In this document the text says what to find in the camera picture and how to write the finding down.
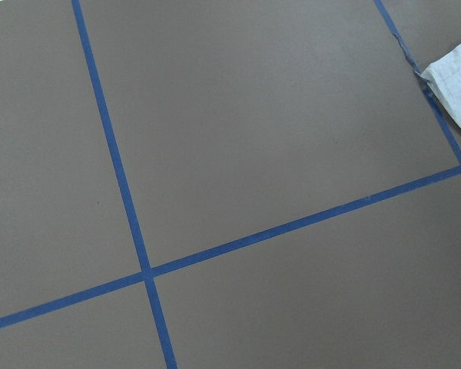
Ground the grey cartoon print t-shirt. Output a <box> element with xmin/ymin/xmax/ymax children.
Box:
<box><xmin>421</xmin><ymin>43</ymin><xmax>461</xmax><ymax>129</ymax></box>

